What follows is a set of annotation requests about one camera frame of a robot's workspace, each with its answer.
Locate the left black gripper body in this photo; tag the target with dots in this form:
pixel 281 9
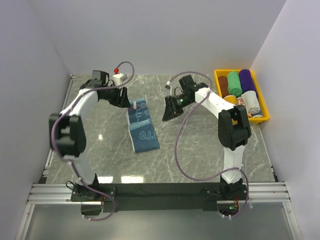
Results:
pixel 113 95

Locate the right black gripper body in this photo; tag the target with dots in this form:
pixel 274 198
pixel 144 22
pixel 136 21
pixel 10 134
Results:
pixel 175 104

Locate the blue towel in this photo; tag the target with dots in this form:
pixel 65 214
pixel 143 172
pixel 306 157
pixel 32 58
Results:
pixel 140 127

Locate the white towel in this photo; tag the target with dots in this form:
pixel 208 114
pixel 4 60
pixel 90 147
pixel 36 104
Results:
pixel 251 101

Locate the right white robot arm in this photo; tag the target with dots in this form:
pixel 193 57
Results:
pixel 234 130

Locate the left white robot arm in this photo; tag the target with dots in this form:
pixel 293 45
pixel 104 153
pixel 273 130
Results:
pixel 67 134

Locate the brown rolled towel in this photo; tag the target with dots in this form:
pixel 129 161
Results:
pixel 223 84

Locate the yellow plastic bin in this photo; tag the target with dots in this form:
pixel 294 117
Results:
pixel 264 110

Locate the green rolled towel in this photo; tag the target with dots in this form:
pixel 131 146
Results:
pixel 234 84

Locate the orange lettered rolled towel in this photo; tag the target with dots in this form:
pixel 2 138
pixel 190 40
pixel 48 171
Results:
pixel 240 101

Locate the purple rolled towel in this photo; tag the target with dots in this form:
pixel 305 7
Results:
pixel 246 81

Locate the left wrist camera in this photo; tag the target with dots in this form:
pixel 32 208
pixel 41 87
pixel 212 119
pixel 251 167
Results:
pixel 118 77

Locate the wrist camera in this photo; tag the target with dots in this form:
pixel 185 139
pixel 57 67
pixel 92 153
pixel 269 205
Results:
pixel 118 77
pixel 172 91

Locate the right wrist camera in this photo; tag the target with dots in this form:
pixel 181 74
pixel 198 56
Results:
pixel 172 91

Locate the aluminium rail frame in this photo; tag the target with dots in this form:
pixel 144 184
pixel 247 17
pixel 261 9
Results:
pixel 50 214

